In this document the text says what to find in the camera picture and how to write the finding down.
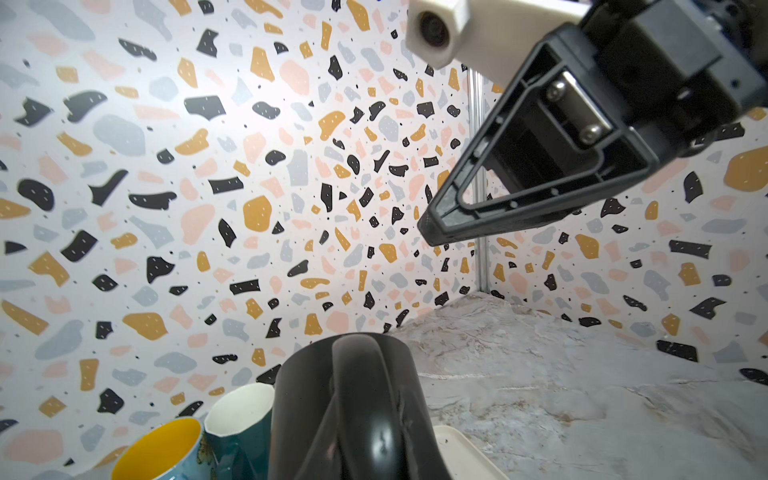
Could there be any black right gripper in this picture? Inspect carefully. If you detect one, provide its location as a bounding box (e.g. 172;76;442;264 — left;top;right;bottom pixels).
418;1;767;246

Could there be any black mug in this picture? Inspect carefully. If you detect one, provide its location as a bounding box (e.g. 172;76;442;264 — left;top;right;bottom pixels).
268;333;450;479

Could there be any dark teal mug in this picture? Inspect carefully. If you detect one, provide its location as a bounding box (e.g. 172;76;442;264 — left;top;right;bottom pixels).
203;383;275;479

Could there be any light blue butterfly mug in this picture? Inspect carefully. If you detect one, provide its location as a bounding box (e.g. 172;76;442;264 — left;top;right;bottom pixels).
110;417;214;480

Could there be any beige plastic tray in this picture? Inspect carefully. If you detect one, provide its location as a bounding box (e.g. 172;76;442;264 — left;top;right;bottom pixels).
433;425;508;480

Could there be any right corner aluminium post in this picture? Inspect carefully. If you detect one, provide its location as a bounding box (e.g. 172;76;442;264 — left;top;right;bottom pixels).
468;69;491;294

